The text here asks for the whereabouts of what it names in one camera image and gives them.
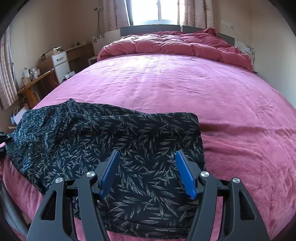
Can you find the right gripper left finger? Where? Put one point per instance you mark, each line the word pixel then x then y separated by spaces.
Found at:
pixel 54 219

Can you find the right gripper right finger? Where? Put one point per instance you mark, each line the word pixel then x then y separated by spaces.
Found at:
pixel 228 202

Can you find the dark leaf print pants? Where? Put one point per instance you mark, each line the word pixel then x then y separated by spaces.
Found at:
pixel 136 183

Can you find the pink fleece bed sheet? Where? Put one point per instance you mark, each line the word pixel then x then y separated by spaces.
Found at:
pixel 248 127

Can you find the white paper box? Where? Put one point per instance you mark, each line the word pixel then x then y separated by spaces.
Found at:
pixel 19 115

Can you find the wooden desk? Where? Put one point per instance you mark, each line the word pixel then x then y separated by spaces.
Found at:
pixel 33 92

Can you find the side pink curtain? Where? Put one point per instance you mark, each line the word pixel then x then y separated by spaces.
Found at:
pixel 7 85

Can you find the white bedside table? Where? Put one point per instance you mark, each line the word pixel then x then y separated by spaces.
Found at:
pixel 92 60

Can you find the white drawer cabinet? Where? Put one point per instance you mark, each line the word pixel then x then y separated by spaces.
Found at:
pixel 61 65

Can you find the dark grey headboard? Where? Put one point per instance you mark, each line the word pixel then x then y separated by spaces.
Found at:
pixel 144 29

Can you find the red rumpled duvet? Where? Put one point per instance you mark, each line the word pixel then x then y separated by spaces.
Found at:
pixel 205 43

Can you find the left pink curtain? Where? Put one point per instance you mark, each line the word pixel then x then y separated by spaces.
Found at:
pixel 115 15

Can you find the window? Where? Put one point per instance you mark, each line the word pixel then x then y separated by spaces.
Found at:
pixel 153 12

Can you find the right pink curtain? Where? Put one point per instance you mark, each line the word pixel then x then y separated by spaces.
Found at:
pixel 195 13

